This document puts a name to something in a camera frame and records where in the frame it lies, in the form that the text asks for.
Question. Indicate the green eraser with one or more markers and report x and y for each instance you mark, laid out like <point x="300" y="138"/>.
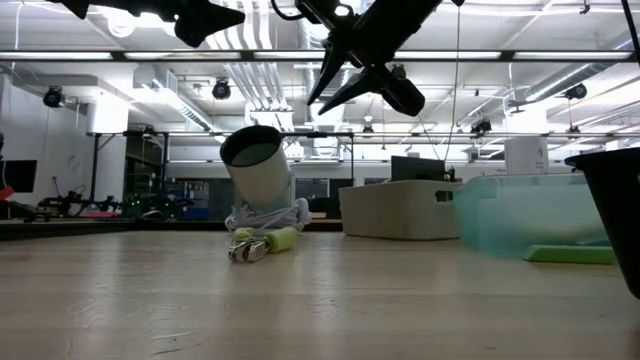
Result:
<point x="570" y="255"/>

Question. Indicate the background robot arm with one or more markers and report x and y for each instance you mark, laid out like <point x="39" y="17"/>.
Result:
<point x="75" y="202"/>

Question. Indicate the black monitor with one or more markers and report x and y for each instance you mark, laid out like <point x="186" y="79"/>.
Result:
<point x="417" y="169"/>

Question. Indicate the black ceiling spotlight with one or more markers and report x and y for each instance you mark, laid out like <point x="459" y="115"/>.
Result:
<point x="53" y="96"/>
<point x="221" y="90"/>
<point x="481" y="127"/>
<point x="576" y="91"/>

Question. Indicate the black background gantry frame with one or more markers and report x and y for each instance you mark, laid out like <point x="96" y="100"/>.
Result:
<point x="94" y="165"/>

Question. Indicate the black overhead frame bar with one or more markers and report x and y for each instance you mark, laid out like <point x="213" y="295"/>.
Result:
<point x="118" y="55"/>

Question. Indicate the teal translucent plastic bin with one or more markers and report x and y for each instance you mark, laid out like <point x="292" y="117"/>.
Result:
<point x="525" y="215"/>

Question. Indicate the black wall screen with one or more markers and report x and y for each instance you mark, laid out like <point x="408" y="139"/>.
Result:
<point x="17" y="175"/>

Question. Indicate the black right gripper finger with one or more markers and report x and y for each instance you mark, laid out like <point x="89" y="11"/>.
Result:
<point x="332" y="65"/>
<point x="400" y="92"/>

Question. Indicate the white plastic bin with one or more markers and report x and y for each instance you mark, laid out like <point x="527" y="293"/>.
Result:
<point x="390" y="210"/>

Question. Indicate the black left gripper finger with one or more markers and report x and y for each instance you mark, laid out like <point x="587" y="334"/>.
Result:
<point x="200" y="22"/>

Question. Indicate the black mesh basket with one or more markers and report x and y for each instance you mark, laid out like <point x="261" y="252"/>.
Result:
<point x="620" y="210"/>

